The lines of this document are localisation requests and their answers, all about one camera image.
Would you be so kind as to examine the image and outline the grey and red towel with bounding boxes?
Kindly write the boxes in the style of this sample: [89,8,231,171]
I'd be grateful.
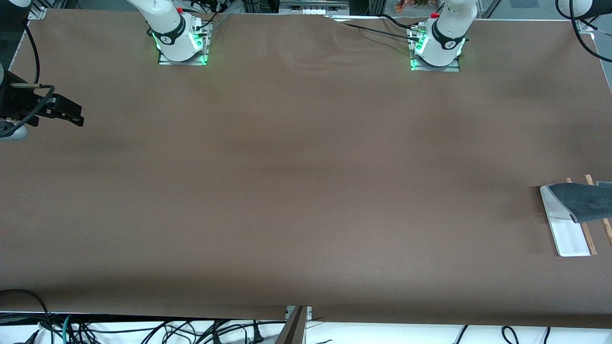
[546,181,612,224]

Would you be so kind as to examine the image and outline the brown table cover sheet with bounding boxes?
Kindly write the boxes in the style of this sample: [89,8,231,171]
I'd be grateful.
[0,9,612,330]

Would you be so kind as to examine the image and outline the white power strip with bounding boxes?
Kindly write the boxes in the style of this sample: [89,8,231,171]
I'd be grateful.
[279,0,350,16]

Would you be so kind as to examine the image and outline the dark brown beam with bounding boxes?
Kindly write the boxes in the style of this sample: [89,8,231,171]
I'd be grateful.
[275,306,309,344]

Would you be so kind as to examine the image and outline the orange tan background object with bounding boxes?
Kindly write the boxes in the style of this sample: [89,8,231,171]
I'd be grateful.
[395,0,441,14]

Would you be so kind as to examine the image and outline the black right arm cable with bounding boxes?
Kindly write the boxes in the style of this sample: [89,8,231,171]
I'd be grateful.
[0,25,56,140]

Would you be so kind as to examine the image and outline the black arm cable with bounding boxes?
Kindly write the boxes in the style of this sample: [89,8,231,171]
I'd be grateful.
[0,25,56,140]
[555,0,612,63]

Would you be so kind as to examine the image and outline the thick black floor cable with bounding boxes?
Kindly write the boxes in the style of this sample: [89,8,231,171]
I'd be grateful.
[0,289,51,344]

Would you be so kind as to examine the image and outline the tangled black floor cables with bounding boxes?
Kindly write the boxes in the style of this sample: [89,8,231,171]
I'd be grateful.
[72,319,287,344]

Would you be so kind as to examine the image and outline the thin black table cable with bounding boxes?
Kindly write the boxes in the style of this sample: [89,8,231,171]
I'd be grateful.
[325,16,422,43]

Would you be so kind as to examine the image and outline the aluminium frame structure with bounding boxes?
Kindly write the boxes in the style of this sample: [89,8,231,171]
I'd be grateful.
[349,0,389,16]

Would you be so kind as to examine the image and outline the thick black table cable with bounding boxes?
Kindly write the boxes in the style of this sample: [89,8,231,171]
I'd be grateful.
[379,13,419,32]

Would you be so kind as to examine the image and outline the white rack base plate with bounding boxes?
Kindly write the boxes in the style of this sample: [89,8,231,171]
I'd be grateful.
[540,185,591,258]

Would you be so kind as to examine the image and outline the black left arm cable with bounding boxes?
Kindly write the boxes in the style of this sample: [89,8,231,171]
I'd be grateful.
[555,0,612,63]

